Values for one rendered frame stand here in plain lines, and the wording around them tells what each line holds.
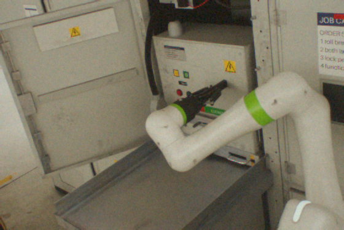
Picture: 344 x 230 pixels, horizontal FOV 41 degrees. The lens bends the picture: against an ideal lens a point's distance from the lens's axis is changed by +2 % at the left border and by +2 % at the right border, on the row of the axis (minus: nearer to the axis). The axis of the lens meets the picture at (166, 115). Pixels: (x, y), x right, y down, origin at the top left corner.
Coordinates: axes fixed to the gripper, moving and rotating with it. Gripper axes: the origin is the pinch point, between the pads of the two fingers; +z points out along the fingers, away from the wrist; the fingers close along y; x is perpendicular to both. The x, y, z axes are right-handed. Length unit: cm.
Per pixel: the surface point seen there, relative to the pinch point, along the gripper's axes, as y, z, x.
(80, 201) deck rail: -42, -52, -37
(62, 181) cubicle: -169, 4, -106
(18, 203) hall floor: -200, -21, -122
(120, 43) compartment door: -54, -2, 14
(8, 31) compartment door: -73, -42, 32
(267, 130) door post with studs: 16.7, 4.9, -18.5
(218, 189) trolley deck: 4.6, -15.7, -38.2
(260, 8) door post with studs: 18.2, 5.1, 30.0
